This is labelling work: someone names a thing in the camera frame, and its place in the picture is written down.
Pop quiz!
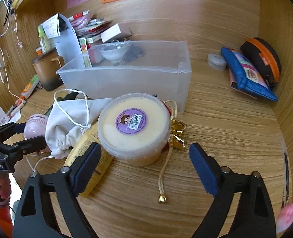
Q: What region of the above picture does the white drawstring pouch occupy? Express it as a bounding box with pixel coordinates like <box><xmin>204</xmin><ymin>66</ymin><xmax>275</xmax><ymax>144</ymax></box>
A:
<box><xmin>45</xmin><ymin>89</ymin><xmax>113</xmax><ymax>160</ymax></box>

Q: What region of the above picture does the orange green marker pack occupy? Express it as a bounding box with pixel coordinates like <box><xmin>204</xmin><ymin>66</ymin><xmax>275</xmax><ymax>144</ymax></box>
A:
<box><xmin>21</xmin><ymin>75</ymin><xmax>39</xmax><ymax>98</ymax></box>

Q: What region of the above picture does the green white box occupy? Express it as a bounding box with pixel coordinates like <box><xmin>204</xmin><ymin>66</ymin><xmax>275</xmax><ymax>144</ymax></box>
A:
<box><xmin>38</xmin><ymin>25</ymin><xmax>50</xmax><ymax>53</ymax></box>

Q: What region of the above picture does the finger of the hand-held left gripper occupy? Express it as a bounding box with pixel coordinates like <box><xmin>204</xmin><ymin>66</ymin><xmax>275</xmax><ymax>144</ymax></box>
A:
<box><xmin>0</xmin><ymin>136</ymin><xmax>47</xmax><ymax>157</ymax></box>
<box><xmin>0</xmin><ymin>122</ymin><xmax>27</xmax><ymax>142</ymax></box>

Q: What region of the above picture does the pink round object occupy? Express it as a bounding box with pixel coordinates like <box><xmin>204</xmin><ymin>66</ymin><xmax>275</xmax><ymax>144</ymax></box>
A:
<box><xmin>24</xmin><ymin>114</ymin><xmax>50</xmax><ymax>152</ymax></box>

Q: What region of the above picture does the red pink packet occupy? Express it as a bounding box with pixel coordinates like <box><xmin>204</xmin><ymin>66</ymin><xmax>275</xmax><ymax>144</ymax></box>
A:
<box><xmin>68</xmin><ymin>10</ymin><xmax>92</xmax><ymax>28</ymax></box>

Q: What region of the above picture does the glass bowl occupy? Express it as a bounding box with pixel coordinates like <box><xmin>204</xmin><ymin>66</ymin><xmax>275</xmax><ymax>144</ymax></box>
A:
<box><xmin>98</xmin><ymin>42</ymin><xmax>133</xmax><ymax>64</ymax></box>

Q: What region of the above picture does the black white braided cable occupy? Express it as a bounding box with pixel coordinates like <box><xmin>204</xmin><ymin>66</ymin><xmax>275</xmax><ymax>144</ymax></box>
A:
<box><xmin>3</xmin><ymin>0</ymin><xmax>15</xmax><ymax>27</ymax></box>

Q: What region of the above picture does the clear plastic storage box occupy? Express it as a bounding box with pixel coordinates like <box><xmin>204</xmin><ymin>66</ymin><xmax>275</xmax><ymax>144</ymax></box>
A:
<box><xmin>56</xmin><ymin>40</ymin><xmax>192</xmax><ymax>116</ymax></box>

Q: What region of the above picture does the blue pencil case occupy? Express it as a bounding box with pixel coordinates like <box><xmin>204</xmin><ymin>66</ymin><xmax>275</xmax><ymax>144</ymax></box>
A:
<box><xmin>221</xmin><ymin>47</ymin><xmax>278</xmax><ymax>102</ymax></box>

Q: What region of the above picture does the stack of cards and booklets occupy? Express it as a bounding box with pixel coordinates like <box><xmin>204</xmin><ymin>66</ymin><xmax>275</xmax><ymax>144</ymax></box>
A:
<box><xmin>76</xmin><ymin>18</ymin><xmax>113</xmax><ymax>40</ymax></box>

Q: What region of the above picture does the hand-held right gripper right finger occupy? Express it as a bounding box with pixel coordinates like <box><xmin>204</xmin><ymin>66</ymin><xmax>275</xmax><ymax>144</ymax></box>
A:
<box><xmin>189</xmin><ymin>142</ymin><xmax>278</xmax><ymax>238</ymax></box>

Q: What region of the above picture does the fruit print box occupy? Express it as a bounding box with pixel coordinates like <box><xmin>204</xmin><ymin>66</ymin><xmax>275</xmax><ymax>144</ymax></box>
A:
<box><xmin>79</xmin><ymin>37</ymin><xmax>92</xmax><ymax>68</ymax></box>

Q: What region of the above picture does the person's left hand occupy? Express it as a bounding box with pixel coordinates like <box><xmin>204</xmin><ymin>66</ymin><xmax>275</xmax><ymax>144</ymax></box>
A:
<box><xmin>0</xmin><ymin>176</ymin><xmax>12</xmax><ymax>200</ymax></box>

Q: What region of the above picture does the round plastic container purple label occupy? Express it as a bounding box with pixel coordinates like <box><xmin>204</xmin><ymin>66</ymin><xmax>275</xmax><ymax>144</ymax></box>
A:
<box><xmin>97</xmin><ymin>93</ymin><xmax>173</xmax><ymax>167</ymax></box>

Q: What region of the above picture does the bundle of pens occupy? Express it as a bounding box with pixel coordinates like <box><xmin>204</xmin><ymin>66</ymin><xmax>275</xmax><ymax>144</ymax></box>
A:
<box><xmin>7</xmin><ymin>99</ymin><xmax>27</xmax><ymax>119</ymax></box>

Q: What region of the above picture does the wooden desk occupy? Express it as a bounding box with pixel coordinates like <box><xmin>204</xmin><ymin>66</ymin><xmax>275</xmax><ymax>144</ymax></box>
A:
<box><xmin>11</xmin><ymin>37</ymin><xmax>293</xmax><ymax>238</ymax></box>

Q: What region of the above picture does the white printed paper slip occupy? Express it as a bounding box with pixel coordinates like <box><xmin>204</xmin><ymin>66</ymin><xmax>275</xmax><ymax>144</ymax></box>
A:
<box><xmin>39</xmin><ymin>15</ymin><xmax>61</xmax><ymax>39</ymax></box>

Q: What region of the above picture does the yellow printed tube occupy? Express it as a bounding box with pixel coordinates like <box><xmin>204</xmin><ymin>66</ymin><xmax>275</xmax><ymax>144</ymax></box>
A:
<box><xmin>63</xmin><ymin>121</ymin><xmax>113</xmax><ymax>197</ymax></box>

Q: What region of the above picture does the white cardboard box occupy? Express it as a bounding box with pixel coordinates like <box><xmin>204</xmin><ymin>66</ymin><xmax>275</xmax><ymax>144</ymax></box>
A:
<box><xmin>101</xmin><ymin>23</ymin><xmax>121</xmax><ymax>43</ymax></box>

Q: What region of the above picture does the brown ceramic pot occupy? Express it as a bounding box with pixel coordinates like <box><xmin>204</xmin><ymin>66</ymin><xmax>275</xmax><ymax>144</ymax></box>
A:
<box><xmin>33</xmin><ymin>48</ymin><xmax>65</xmax><ymax>91</ymax></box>

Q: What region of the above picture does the white round small case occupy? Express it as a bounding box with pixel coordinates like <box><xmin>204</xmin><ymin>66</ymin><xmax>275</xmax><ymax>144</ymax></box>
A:
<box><xmin>207</xmin><ymin>53</ymin><xmax>227</xmax><ymax>71</ymax></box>

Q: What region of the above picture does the white translucent sheet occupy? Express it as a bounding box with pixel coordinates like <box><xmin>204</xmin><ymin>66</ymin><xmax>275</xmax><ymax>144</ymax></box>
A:
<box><xmin>55</xmin><ymin>14</ymin><xmax>84</xmax><ymax>63</ymax></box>

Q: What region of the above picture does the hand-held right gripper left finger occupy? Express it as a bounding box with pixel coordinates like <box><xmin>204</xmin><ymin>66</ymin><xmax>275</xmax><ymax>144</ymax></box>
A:
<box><xmin>13</xmin><ymin>142</ymin><xmax>102</xmax><ymax>238</ymax></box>

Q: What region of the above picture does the black orange zip pouch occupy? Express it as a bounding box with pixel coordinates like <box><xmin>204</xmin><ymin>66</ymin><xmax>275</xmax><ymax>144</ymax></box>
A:
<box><xmin>240</xmin><ymin>38</ymin><xmax>282</xmax><ymax>91</ymax></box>

